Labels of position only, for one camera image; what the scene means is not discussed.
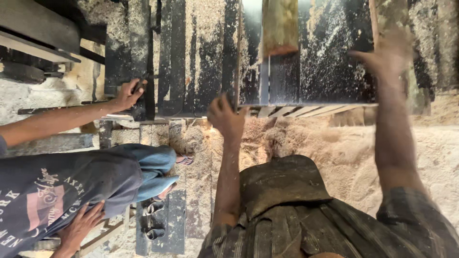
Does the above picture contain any person's left hand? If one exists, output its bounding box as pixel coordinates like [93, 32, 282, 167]
[207, 94, 249, 141]

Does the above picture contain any person's right hand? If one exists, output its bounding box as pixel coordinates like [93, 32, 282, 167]
[347, 27, 414, 88]

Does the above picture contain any thin wooden strip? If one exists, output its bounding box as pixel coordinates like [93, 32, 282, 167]
[369, 0, 381, 49]

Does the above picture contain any black metal saw table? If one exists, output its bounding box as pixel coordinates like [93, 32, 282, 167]
[104, 0, 436, 120]

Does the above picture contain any black metal lever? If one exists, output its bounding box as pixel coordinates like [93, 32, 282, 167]
[131, 73, 155, 122]

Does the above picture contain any mossy wooden plank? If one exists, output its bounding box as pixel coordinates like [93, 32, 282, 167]
[262, 0, 299, 57]

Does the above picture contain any heap of sawdust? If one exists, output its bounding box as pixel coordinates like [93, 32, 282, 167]
[212, 91, 459, 230]

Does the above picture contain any black white sandal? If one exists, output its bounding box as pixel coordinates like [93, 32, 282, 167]
[142, 202, 165, 216]
[144, 228, 166, 241]

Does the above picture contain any dark metal floor plate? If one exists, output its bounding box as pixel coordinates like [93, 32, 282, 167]
[136, 190, 187, 256]

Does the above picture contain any person's dark striped shirt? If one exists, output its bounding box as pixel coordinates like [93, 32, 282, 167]
[197, 186, 459, 258]

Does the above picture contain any grey wooden beam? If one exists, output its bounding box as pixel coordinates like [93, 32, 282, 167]
[0, 0, 82, 64]

